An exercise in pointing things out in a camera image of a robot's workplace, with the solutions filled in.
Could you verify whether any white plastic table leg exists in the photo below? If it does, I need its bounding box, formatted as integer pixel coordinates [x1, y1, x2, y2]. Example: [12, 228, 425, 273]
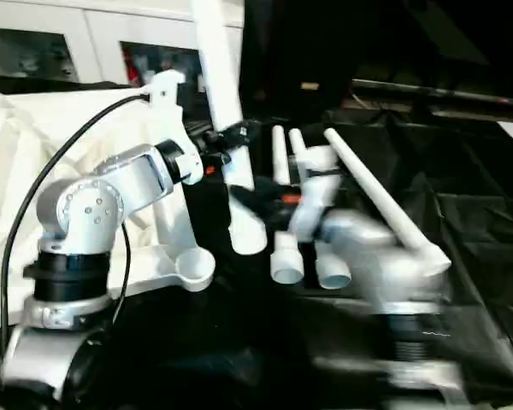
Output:
[190, 0, 269, 256]
[269, 125, 306, 286]
[323, 127, 452, 274]
[288, 127, 353, 290]

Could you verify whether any white plastic table top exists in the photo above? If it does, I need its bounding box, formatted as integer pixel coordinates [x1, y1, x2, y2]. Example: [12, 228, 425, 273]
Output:
[0, 87, 217, 332]

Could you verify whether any black box with gold label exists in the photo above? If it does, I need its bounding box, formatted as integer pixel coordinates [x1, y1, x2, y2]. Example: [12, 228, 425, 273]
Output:
[239, 0, 356, 125]

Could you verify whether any red bottle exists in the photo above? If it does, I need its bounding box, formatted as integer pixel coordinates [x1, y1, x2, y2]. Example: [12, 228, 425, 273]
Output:
[123, 44, 140, 85]

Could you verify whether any white cabinet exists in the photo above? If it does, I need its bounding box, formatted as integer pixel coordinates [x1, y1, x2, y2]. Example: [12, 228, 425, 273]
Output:
[0, 0, 245, 86]

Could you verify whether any black rod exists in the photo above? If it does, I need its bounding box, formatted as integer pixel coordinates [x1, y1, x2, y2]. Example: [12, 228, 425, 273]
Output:
[352, 79, 513, 108]

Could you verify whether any black mat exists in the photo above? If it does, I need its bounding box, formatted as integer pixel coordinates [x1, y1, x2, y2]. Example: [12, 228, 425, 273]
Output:
[0, 74, 513, 410]

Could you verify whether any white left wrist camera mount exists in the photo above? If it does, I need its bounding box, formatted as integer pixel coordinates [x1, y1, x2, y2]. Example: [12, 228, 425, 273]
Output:
[139, 70, 207, 185]

